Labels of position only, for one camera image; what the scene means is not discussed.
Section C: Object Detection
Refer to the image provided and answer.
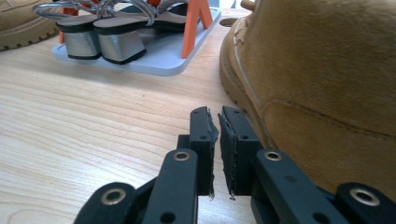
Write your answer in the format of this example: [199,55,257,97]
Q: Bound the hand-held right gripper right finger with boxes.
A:
[217,105,264,201]

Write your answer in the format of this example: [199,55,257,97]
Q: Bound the black silver heeled sandal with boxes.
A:
[92,0,189,66]
[32,0,105,61]

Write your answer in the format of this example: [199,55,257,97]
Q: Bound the tan suede boot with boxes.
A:
[219,0,396,203]
[0,0,69,52]

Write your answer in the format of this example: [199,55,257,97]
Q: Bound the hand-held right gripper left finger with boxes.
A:
[177,105,220,199]

